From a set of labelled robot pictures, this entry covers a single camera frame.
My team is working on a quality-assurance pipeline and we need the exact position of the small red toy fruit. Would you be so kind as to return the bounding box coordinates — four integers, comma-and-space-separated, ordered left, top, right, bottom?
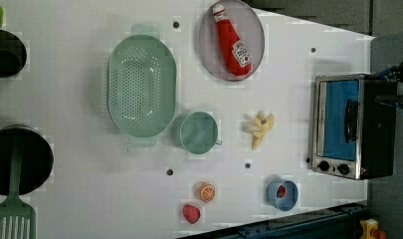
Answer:
276, 185, 287, 198

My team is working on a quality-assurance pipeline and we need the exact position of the grey round plate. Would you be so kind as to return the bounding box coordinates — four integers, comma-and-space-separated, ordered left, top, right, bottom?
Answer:
198, 0, 265, 82

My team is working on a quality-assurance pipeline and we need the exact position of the silver toaster oven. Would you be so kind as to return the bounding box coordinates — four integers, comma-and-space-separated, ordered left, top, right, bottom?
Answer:
311, 74, 397, 180

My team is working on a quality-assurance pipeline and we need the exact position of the green perforated colander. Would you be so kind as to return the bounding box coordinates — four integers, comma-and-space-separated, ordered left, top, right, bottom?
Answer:
107, 24, 177, 147

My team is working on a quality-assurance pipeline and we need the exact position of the yellow toy figure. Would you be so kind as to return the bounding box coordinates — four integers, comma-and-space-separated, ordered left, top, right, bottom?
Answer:
360, 219, 387, 239

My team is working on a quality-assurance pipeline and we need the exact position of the blue cup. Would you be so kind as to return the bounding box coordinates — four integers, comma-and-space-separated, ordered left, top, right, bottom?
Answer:
267, 178, 299, 211

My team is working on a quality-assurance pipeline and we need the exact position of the toy orange half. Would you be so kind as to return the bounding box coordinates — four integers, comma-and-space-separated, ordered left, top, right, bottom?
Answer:
197, 183, 216, 203

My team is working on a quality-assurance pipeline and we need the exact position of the green mug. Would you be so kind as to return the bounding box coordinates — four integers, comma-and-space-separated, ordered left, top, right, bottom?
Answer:
178, 112, 223, 154

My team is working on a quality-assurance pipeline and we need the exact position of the peeled toy banana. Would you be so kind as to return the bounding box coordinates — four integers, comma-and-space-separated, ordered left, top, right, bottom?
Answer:
244, 112, 276, 150

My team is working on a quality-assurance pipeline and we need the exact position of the toy strawberry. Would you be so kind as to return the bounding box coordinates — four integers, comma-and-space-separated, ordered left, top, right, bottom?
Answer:
182, 204, 201, 224

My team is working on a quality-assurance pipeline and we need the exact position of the small black pot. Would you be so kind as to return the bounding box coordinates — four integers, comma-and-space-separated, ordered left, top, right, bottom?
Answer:
0, 30, 27, 78

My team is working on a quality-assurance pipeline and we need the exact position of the large black pot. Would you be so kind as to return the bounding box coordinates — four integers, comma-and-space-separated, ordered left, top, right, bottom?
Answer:
0, 125, 54, 195

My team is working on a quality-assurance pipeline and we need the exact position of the red ketchup bottle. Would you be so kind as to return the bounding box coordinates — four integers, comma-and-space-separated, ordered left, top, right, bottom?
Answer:
212, 3, 252, 77

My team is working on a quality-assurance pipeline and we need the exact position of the green slotted spatula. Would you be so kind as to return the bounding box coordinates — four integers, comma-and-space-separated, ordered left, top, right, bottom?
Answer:
0, 135, 36, 239

